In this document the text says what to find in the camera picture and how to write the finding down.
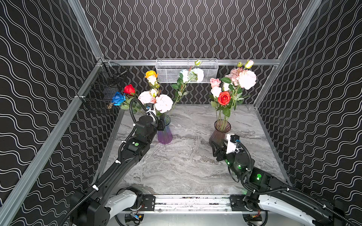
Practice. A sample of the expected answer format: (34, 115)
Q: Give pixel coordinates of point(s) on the smoky pink glass vase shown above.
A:
(222, 128)

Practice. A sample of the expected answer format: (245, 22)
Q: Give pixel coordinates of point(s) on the yellow rose stem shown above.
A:
(150, 74)

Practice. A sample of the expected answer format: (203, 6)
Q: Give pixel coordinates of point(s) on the black wire wall basket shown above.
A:
(109, 80)

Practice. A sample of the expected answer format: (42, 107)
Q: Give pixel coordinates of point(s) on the white flower spray stem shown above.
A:
(186, 76)

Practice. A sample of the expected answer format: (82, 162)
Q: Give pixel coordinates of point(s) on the orange red rose stem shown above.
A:
(224, 106)

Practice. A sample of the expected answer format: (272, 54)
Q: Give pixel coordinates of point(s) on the blue rose stem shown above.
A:
(120, 100)

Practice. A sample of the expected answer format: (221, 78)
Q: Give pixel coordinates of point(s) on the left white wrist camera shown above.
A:
(150, 111)

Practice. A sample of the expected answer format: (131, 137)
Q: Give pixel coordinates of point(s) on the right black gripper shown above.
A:
(219, 152)

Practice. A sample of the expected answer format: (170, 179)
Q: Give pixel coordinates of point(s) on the white mesh wall basket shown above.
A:
(168, 69)

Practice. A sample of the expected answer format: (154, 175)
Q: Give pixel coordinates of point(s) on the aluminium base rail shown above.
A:
(223, 204)

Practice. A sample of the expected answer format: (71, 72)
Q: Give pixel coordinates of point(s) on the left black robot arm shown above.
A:
(96, 206)

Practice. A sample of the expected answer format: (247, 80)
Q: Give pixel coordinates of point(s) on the light pink carnation spray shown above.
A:
(162, 103)

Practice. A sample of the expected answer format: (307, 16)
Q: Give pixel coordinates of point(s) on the blue purple glass vase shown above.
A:
(165, 137)

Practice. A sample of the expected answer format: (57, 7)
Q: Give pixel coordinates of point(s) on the cream bud flower stem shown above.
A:
(152, 80)

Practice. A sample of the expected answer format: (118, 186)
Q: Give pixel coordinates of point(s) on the pink flower spray stem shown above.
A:
(239, 80)

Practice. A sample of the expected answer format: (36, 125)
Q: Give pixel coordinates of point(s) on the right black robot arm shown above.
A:
(267, 193)

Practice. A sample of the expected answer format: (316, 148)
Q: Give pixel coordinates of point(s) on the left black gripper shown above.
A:
(160, 124)

